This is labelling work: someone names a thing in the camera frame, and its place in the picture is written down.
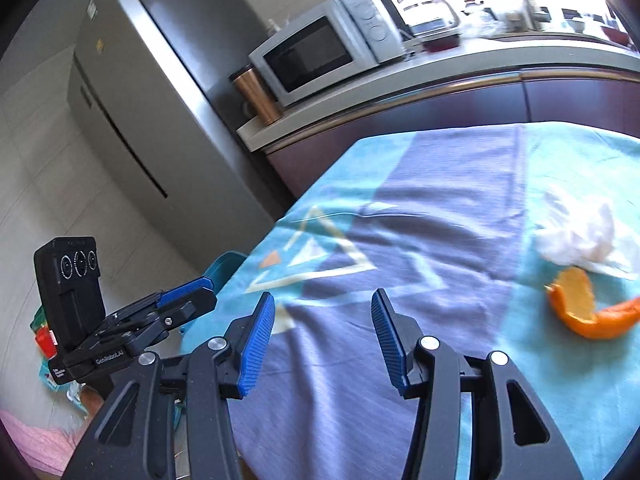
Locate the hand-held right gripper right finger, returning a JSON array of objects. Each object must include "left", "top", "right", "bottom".
[{"left": 371, "top": 288, "right": 583, "bottom": 480}]

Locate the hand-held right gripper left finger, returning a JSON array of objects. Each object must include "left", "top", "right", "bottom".
[{"left": 60, "top": 291, "right": 277, "bottom": 480}]

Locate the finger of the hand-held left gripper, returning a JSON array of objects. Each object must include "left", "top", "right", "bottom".
[{"left": 100, "top": 276, "right": 218, "bottom": 356}]

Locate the blue waste bin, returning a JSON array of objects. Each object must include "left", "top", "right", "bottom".
[{"left": 205, "top": 251, "right": 247, "bottom": 293}]

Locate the red snack packet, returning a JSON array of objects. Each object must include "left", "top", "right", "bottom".
[{"left": 35, "top": 327, "right": 61, "bottom": 361}]

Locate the teal snack packet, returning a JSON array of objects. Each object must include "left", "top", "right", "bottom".
[{"left": 40, "top": 360, "right": 66, "bottom": 391}]

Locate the teal grey printed tablecloth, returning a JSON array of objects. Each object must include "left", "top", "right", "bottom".
[{"left": 175, "top": 120, "right": 640, "bottom": 480}]

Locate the pink cloth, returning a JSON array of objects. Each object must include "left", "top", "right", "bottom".
[{"left": 0, "top": 407, "right": 86, "bottom": 476}]

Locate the grey refrigerator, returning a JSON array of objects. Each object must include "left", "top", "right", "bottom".
[{"left": 67, "top": 0, "right": 296, "bottom": 271}]

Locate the orange peel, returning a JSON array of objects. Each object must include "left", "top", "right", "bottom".
[{"left": 545, "top": 266, "right": 640, "bottom": 341}]

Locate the copper travel mug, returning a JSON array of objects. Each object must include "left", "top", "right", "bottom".
[{"left": 229, "top": 64, "right": 283, "bottom": 125}]

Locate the crumpled white tissue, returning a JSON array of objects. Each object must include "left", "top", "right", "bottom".
[{"left": 532, "top": 187, "right": 633, "bottom": 276}]

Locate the kitchen counter cabinet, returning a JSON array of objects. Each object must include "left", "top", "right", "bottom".
[{"left": 237, "top": 40, "right": 640, "bottom": 211}]

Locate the silver microwave oven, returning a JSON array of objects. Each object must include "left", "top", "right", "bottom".
[{"left": 248, "top": 0, "right": 406, "bottom": 108}]

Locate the dark bowl with lid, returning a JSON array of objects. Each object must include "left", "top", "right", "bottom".
[{"left": 422, "top": 32, "right": 461, "bottom": 53}]

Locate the glass electric kettle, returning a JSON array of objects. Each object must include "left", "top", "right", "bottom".
[{"left": 397, "top": 0, "right": 461, "bottom": 38}]

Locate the clear plastic bag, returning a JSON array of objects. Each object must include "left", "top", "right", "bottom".
[{"left": 460, "top": 7, "right": 501, "bottom": 36}]

